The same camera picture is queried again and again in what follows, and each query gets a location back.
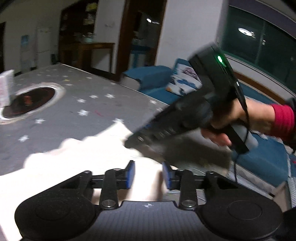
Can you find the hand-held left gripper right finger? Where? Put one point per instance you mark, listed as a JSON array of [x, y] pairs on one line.
[[166, 175]]

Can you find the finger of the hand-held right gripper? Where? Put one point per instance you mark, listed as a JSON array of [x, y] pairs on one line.
[[143, 136]]

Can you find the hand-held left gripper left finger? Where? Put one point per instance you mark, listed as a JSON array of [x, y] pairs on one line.
[[130, 173]]

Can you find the cream garment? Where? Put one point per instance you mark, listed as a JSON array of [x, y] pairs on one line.
[[69, 157]]

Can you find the person's right forearm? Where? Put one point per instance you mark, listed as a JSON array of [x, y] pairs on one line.
[[284, 120]]

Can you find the person's right hand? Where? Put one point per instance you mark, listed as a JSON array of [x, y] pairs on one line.
[[259, 115]]

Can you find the blue sofa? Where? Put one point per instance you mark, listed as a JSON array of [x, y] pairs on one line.
[[150, 76]]

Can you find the large window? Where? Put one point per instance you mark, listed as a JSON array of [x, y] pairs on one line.
[[266, 41]]

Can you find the small blue table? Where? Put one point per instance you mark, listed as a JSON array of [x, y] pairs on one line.
[[140, 55]]

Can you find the wooden side table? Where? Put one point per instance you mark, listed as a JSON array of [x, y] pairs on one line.
[[97, 45]]

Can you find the round black induction cooker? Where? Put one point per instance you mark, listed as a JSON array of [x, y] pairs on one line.
[[32, 99]]

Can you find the white refrigerator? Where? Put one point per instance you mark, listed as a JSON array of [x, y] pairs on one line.
[[44, 46]]

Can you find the clear tissue pack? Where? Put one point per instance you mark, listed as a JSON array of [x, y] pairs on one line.
[[5, 88]]

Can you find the water dispenser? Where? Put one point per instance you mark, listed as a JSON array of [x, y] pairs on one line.
[[25, 51]]

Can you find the dark door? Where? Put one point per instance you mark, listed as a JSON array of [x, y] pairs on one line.
[[2, 46]]

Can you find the wooden door frame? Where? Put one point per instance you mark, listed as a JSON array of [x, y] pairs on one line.
[[122, 34]]

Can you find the wooden wall cabinet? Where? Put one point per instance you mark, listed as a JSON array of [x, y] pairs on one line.
[[76, 20]]

